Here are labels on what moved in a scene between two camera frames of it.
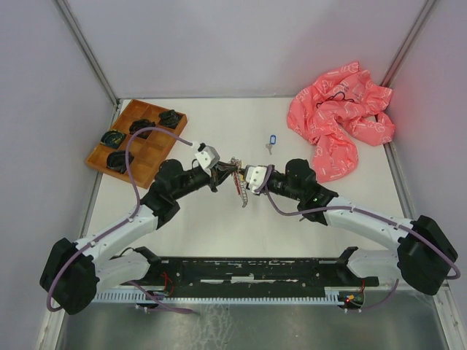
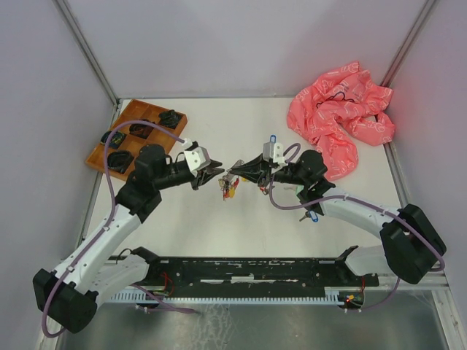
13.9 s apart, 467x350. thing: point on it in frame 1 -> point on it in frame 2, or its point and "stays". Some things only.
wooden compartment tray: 147,149 stays
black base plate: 256,275 stays
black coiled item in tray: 116,160 stays
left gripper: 218,176 -> 203,175
